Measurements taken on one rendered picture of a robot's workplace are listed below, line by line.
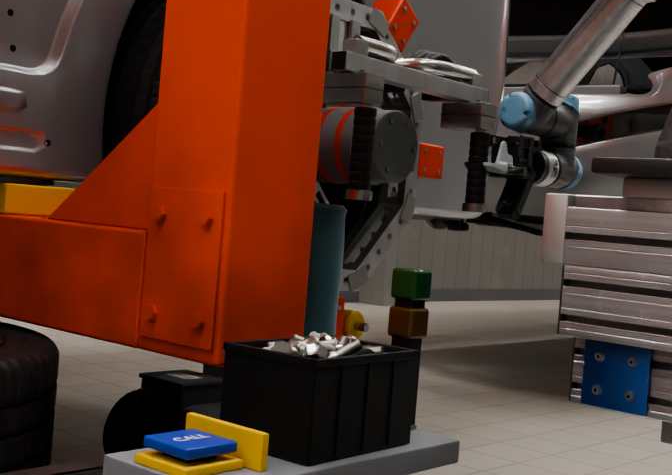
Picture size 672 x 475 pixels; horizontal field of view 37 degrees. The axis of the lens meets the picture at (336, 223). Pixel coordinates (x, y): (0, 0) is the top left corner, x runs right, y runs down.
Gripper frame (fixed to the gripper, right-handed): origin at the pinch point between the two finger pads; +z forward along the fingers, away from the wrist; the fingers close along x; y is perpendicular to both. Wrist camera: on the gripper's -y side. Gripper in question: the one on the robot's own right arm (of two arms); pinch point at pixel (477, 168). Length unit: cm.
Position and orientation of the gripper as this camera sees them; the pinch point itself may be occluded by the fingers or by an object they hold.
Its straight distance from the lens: 189.3
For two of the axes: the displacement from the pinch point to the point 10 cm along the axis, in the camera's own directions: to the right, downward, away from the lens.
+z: -6.4, -0.5, -7.7
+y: 0.8, -10.0, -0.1
